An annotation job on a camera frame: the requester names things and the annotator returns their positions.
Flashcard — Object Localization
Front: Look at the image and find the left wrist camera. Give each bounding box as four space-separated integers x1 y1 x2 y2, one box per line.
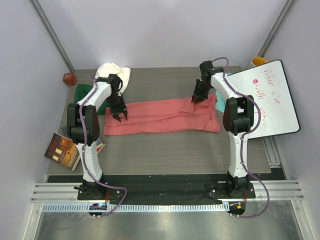
106 74 123 91

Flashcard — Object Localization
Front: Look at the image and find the pink t shirt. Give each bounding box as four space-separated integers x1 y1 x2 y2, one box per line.
103 93 221 136

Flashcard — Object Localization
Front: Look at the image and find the white t shirt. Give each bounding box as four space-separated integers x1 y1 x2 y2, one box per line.
95 63 131 95

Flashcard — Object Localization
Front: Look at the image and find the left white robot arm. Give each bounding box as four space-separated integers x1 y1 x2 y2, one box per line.
67 73 128 200

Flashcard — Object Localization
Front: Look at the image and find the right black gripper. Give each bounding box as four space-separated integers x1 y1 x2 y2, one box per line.
191 79 212 104

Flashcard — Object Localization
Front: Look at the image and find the red brown cube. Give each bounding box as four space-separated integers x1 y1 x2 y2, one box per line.
62 72 77 86

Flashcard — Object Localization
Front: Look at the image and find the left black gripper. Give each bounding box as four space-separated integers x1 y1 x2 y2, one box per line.
106 93 128 121

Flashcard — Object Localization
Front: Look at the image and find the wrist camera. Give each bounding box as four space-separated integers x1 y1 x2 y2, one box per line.
199 60 216 76
106 74 123 91

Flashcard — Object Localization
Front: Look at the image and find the perforated metal rail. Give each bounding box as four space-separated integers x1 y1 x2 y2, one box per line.
42 202 230 214

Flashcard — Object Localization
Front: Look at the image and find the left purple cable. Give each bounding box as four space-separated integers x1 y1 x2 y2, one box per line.
77 76 128 217

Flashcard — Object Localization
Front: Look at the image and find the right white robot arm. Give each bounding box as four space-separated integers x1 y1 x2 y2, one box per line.
191 61 254 198

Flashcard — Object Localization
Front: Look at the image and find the white dry-erase board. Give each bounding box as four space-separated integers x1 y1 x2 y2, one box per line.
228 60 301 139

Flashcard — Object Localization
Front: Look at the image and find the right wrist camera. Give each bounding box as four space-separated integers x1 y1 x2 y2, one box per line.
199 60 216 76

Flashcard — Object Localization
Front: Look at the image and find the dark brown paperback book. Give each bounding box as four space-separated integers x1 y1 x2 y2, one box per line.
44 133 80 171

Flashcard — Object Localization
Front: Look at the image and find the blue paperback book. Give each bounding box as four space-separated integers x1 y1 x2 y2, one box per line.
61 126 70 138

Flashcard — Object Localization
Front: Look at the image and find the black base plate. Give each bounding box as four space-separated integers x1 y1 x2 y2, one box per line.
74 181 256 202

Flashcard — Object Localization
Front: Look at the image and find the green t shirt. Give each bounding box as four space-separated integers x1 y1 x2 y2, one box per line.
73 83 109 115

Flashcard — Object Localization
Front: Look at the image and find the red paperback book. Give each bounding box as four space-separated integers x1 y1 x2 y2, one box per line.
96 138 106 153

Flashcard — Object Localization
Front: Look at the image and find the yellow white paper cup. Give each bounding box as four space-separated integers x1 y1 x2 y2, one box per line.
247 56 267 69

